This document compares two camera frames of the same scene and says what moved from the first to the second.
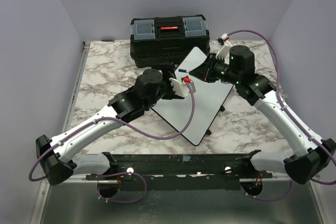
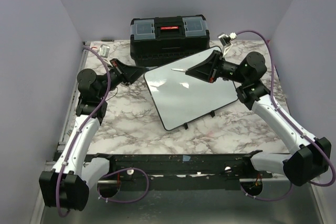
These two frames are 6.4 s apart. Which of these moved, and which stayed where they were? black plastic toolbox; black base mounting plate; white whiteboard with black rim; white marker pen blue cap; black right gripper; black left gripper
Moved: black left gripper; white whiteboard with black rim
Stayed: white marker pen blue cap; black plastic toolbox; black right gripper; black base mounting plate
